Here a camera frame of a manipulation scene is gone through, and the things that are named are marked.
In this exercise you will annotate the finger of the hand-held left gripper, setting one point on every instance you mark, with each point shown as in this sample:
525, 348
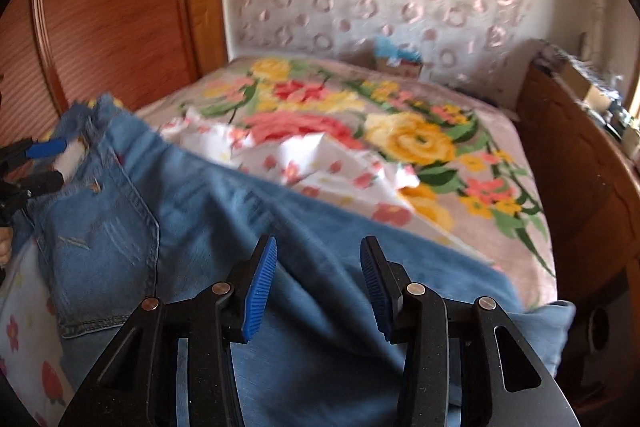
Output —
42, 182
45, 149

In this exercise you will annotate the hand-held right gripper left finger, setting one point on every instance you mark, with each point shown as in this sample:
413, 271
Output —
257, 292

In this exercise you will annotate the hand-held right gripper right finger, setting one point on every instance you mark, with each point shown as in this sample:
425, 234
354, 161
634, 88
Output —
375, 292

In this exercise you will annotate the blue denim pants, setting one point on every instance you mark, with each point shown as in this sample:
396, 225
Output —
200, 207

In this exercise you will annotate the person's left hand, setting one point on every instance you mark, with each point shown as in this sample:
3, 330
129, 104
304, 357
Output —
4, 247

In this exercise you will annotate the white floral bed sheet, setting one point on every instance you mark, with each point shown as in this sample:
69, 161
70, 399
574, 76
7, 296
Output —
310, 157

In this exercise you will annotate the floral blanket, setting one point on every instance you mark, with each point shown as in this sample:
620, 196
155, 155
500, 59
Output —
425, 142

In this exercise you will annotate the wooden headboard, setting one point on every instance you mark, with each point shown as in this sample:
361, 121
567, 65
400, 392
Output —
115, 7

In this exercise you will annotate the wooden dresser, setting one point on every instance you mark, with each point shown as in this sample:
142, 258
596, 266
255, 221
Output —
575, 207

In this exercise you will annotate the small cardboard box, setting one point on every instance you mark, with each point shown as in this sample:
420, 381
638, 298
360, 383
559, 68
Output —
400, 64

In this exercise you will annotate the clutter of small dresser items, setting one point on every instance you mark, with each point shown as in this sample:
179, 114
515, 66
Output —
590, 92

